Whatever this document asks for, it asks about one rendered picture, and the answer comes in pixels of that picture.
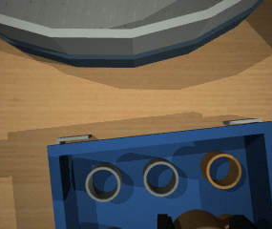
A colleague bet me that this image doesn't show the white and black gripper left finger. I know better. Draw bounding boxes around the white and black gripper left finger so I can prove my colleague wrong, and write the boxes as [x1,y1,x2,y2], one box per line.
[157,214,175,229]

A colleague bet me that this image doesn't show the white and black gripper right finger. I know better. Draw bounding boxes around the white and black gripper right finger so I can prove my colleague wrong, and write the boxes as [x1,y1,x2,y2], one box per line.
[229,215,259,229]

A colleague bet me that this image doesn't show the bronze bushing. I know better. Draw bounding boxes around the bronze bushing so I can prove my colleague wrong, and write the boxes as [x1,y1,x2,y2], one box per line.
[200,151,241,189]
[217,214,233,229]
[174,210,226,229]

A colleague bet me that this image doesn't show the grey metal bushing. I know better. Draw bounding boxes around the grey metal bushing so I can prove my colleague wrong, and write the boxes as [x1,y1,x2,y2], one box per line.
[143,157,178,197]
[85,162,122,202]

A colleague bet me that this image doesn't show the blue crate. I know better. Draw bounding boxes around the blue crate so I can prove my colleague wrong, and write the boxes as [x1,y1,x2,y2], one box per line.
[47,121,272,229]

